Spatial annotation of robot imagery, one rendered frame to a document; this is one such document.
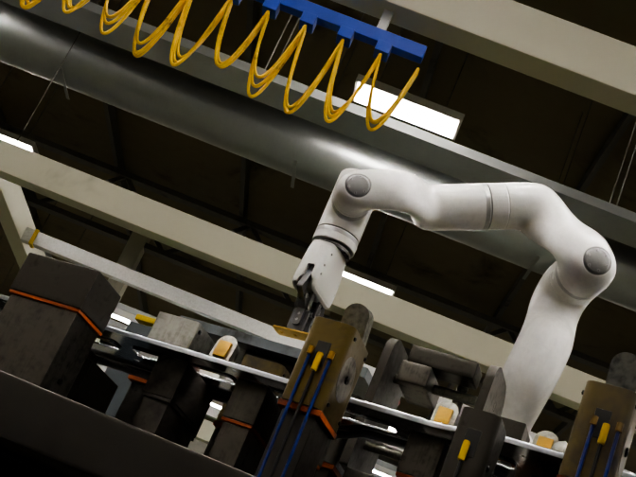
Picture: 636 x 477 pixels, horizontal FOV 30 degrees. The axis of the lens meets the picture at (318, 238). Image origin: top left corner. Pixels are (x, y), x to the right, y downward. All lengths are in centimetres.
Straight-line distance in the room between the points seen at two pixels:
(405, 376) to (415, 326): 604
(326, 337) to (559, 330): 82
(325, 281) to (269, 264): 580
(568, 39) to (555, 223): 265
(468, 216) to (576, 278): 23
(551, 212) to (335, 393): 91
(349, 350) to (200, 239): 654
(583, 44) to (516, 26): 28
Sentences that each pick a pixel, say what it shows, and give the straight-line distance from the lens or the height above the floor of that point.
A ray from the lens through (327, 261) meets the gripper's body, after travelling 213.
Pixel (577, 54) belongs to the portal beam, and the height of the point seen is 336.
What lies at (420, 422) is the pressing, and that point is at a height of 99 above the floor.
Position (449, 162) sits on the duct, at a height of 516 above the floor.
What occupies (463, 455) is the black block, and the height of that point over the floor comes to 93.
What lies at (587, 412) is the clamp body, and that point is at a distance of 135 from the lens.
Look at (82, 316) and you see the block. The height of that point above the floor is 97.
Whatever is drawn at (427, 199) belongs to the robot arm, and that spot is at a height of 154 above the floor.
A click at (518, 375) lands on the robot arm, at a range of 216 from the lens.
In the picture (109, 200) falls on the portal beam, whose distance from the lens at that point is 814.
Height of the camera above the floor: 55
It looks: 23 degrees up
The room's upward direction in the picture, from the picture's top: 24 degrees clockwise
